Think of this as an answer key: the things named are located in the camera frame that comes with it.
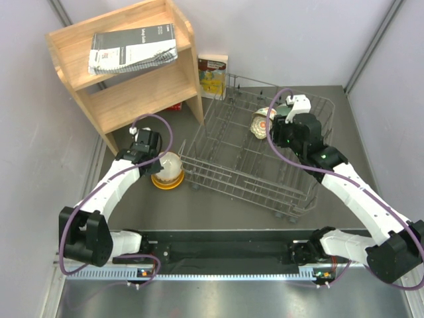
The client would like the black-white striped bowl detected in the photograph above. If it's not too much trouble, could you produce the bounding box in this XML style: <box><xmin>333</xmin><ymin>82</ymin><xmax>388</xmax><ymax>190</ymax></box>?
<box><xmin>156</xmin><ymin>152</ymin><xmax>182</xmax><ymax>183</ymax></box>

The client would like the yellow plastic bowl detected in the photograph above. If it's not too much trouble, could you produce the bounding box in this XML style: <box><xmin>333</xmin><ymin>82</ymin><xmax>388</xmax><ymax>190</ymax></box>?
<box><xmin>151</xmin><ymin>172</ymin><xmax>185</xmax><ymax>190</ymax></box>

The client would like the floral patterned ceramic bowl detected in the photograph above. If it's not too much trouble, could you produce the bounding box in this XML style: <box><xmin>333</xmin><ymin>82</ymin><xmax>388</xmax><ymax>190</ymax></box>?
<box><xmin>250</xmin><ymin>117</ymin><xmax>267</xmax><ymax>140</ymax></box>

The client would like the grey wire dish rack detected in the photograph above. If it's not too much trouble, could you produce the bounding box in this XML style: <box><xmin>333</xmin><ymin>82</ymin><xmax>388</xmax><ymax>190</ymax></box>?
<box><xmin>178</xmin><ymin>74</ymin><xmax>319</xmax><ymax>223</ymax></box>

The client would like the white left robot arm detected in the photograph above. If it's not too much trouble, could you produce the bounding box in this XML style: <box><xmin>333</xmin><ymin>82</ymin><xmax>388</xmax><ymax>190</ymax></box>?
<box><xmin>59</xmin><ymin>129</ymin><xmax>162</xmax><ymax>267</ymax></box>

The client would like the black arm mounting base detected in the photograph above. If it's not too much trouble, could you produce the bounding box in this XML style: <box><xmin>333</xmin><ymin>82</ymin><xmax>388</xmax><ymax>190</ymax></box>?
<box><xmin>109</xmin><ymin>228</ymin><xmax>352</xmax><ymax>276</ymax></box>

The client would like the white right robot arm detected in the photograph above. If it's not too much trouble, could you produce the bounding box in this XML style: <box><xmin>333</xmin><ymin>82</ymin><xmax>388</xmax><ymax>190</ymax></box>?
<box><xmin>266</xmin><ymin>113</ymin><xmax>423</xmax><ymax>284</ymax></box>

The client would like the pale green ceramic bowl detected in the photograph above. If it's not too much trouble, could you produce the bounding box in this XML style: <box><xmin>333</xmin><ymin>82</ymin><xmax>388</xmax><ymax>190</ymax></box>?
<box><xmin>275</xmin><ymin>103</ymin><xmax>292</xmax><ymax>117</ymax></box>

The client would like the small red object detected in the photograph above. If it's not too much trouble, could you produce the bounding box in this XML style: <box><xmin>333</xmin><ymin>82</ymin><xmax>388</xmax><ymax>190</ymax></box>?
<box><xmin>166</xmin><ymin>102</ymin><xmax>182</xmax><ymax>111</ymax></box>

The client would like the wooden two-tier shelf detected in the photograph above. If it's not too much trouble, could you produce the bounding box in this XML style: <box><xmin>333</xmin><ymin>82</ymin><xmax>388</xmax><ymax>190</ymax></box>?
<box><xmin>45</xmin><ymin>1</ymin><xmax>204</xmax><ymax>154</ymax></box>

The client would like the grey spiral-bound manual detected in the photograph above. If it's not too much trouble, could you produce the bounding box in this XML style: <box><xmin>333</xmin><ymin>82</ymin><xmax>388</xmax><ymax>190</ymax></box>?
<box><xmin>88</xmin><ymin>23</ymin><xmax>178</xmax><ymax>76</ymax></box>

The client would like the colourful paperback book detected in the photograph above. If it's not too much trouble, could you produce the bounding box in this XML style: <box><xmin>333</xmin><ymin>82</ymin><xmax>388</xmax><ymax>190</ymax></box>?
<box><xmin>198</xmin><ymin>54</ymin><xmax>229</xmax><ymax>100</ymax></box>

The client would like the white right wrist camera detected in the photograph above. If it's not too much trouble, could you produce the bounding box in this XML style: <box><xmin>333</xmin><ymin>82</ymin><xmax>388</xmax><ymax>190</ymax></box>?
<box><xmin>286</xmin><ymin>95</ymin><xmax>311</xmax><ymax>123</ymax></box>

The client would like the aluminium rail with cable duct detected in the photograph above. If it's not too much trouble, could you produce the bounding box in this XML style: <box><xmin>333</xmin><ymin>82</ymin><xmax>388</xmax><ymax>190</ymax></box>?
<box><xmin>52</xmin><ymin>238</ymin><xmax>415</xmax><ymax>282</ymax></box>

